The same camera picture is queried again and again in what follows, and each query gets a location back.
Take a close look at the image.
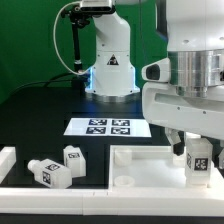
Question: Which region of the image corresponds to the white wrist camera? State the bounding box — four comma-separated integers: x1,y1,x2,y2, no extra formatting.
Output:
141,58,171,83

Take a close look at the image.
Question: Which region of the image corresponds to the black camera stand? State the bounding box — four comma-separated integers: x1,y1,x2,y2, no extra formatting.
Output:
60,0,115,76

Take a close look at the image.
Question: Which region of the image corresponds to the white cable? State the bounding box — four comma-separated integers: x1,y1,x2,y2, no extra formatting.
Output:
52,1,91,78

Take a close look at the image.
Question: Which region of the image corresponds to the white tag sheet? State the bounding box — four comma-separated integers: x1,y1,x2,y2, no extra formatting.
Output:
64,118,151,137

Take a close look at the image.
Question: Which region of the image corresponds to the white square tabletop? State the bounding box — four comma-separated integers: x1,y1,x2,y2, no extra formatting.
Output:
107,144,224,190

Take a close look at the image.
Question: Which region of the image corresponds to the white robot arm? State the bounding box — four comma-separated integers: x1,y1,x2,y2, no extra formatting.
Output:
85,0,224,141

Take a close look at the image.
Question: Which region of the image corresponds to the white U-shaped fence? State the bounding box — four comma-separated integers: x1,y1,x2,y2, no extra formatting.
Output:
0,147,224,218

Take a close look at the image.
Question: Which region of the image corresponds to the black cable on table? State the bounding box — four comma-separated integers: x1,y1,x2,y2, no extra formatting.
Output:
7,73,88,101

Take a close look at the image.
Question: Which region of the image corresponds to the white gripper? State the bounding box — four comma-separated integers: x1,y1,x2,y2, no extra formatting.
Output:
142,82,224,168

